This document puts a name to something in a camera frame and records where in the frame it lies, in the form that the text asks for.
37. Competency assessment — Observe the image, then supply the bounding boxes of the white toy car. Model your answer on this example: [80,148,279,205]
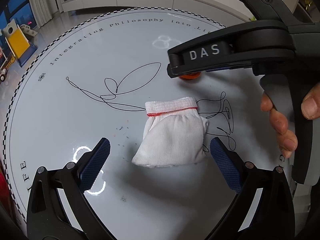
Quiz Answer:
[0,68,7,82]

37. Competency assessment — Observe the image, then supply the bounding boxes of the white low cabinet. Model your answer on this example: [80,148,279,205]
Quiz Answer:
[62,0,249,25]

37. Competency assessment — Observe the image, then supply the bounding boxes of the person right hand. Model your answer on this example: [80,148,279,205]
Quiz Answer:
[260,83,320,159]

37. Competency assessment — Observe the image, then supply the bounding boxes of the yellow toy slide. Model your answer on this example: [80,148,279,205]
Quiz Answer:
[2,19,38,67]

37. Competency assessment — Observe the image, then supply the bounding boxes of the white knit glove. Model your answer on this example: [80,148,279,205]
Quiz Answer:
[132,97,208,168]

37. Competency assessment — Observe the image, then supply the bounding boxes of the black thread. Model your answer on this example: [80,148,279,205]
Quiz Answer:
[66,62,162,112]

